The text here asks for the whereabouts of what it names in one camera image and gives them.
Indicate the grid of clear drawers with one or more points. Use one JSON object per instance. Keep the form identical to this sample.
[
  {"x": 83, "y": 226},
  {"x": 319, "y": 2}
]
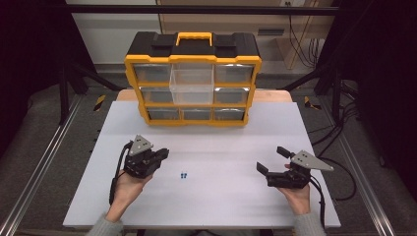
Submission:
[{"x": 234, "y": 72}]

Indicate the black metal frame bar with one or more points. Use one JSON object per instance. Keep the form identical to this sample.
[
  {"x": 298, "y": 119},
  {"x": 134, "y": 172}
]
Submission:
[{"x": 229, "y": 9}]

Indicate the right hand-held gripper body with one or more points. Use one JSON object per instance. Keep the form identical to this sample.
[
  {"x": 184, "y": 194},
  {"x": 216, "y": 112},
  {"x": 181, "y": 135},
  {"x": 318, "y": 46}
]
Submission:
[{"x": 291, "y": 178}]

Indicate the person's right hand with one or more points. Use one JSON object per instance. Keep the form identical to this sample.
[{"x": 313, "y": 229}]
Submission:
[{"x": 299, "y": 200}]

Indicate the yellow black organizer cabinet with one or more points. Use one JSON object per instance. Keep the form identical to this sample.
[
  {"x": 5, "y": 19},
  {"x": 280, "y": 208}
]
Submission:
[{"x": 154, "y": 44}]

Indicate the clear plastic drawer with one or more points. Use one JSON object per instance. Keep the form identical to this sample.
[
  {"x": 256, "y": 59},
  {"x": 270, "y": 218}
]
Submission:
[{"x": 191, "y": 88}]

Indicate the person's left hand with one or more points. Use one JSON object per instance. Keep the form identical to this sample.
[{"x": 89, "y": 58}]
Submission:
[{"x": 129, "y": 190}]

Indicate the black curtain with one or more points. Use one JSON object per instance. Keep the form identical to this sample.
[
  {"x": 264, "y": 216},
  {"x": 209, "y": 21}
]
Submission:
[
  {"x": 32, "y": 65},
  {"x": 387, "y": 82}
]

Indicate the black metal stand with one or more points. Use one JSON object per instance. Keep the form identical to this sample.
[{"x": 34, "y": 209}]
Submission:
[
  {"x": 64, "y": 95},
  {"x": 336, "y": 95}
]

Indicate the yellow black hazard tape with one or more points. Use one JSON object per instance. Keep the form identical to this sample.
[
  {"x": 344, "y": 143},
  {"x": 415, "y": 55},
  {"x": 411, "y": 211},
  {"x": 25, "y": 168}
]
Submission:
[
  {"x": 99, "y": 102},
  {"x": 309, "y": 103}
]

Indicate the wooden table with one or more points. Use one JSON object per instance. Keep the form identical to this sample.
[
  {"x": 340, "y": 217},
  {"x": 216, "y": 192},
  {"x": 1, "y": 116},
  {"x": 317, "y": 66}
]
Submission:
[{"x": 272, "y": 95}]

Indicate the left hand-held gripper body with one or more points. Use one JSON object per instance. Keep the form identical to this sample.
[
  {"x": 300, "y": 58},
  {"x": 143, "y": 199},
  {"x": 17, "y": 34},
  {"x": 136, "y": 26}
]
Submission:
[{"x": 141, "y": 164}]

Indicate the aluminium floor rail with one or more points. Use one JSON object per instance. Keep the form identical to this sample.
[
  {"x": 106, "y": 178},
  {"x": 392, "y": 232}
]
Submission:
[
  {"x": 364, "y": 183},
  {"x": 39, "y": 170}
]

